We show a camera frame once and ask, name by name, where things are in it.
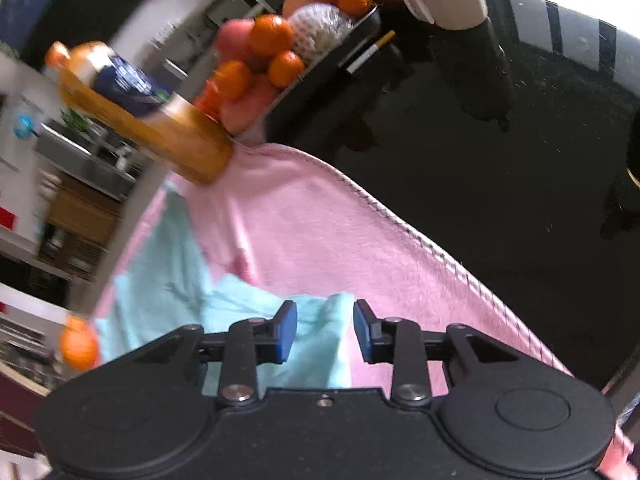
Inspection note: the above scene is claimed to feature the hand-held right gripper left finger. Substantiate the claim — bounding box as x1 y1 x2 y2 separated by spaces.
127 300 298 408

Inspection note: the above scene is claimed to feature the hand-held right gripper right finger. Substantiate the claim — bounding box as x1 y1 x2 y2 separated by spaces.
352 299 531 408

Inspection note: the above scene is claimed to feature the teal t-shirt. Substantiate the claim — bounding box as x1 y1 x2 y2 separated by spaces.
94 182 358 391

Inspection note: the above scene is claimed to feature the person's right forearm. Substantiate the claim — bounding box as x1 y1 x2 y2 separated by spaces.
597 430 640 480

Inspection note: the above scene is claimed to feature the pink printed blanket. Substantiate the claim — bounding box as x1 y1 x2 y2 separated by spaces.
90 142 576 401

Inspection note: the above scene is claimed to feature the bumpy orange citrus fruit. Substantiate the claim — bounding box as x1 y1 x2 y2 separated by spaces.
59 315 101 372

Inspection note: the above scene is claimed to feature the pale red apple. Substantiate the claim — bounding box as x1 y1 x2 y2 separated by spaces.
220 72 281 136

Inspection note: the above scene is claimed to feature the wooden cabinet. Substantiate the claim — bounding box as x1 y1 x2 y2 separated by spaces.
37 175 126 281

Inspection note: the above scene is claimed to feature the reddish orange fruit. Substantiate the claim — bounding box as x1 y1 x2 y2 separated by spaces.
194 77 226 123

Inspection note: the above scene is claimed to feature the orange juice bottle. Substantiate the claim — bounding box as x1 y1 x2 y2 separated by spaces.
44 41 236 185

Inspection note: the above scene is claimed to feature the metal fruit tray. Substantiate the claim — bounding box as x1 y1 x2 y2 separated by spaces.
262 5 383 136

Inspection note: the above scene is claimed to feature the metal television stand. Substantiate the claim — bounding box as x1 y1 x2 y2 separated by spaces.
35 122 146 201

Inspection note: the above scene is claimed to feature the cigarette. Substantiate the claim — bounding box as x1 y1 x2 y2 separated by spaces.
345 30 397 75

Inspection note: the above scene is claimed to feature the large red apple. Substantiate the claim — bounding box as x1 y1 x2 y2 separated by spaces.
215 18 258 68

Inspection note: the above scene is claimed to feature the potted green plant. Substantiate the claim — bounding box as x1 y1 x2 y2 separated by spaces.
60 107 96 133

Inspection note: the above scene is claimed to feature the fruit in white foam net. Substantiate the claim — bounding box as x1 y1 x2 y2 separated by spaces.
288 2 353 66

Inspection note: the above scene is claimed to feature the blue balloon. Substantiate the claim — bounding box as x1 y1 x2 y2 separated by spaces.
12 114 36 140

